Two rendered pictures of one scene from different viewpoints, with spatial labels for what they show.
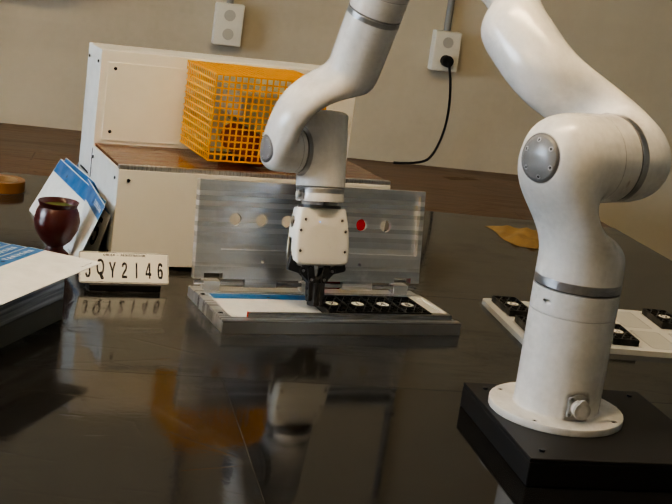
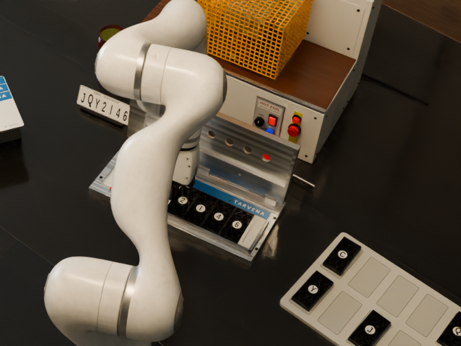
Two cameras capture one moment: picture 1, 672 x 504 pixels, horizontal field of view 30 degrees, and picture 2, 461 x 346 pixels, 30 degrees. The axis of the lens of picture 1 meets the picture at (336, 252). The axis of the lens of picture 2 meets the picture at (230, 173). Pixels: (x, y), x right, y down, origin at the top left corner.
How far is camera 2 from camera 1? 1.89 m
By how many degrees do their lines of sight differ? 51
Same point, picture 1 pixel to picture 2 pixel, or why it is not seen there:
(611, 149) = (79, 313)
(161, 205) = not seen: hidden behind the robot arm
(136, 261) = (112, 104)
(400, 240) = (276, 171)
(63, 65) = not seen: outside the picture
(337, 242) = (181, 170)
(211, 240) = (138, 119)
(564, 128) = (52, 282)
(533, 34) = (119, 183)
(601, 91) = (142, 253)
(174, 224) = not seen: hidden behind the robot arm
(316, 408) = (25, 298)
